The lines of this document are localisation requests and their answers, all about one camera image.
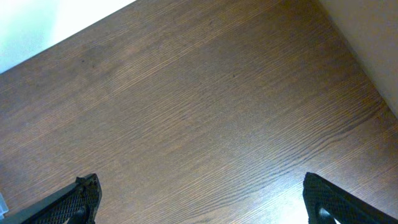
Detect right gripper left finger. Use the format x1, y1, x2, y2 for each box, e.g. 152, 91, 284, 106
1, 174, 102, 224

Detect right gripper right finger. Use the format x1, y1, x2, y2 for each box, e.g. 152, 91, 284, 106
303, 172, 397, 224

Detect clear plastic storage bin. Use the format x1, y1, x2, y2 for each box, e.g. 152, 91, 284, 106
0, 194, 9, 220

